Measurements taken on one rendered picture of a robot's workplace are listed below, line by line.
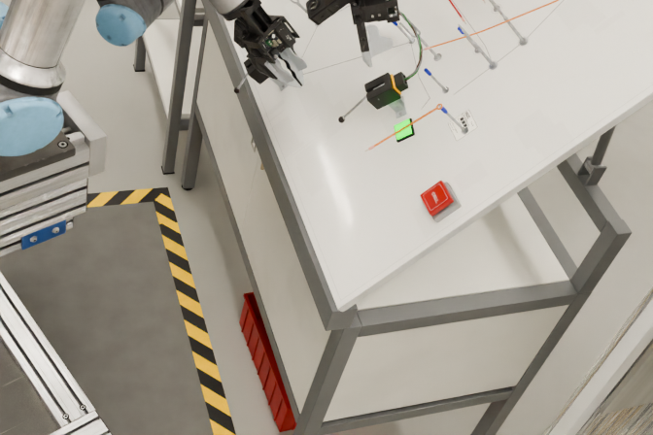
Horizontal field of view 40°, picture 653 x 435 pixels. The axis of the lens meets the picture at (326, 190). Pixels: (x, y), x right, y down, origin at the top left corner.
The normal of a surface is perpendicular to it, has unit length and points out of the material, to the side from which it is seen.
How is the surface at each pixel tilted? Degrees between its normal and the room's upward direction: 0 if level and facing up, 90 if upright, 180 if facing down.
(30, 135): 97
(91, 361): 0
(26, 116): 97
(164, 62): 0
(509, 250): 0
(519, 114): 49
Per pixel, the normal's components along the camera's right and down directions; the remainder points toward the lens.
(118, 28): -0.33, 0.62
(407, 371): 0.31, 0.72
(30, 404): 0.21, -0.69
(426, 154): -0.56, -0.39
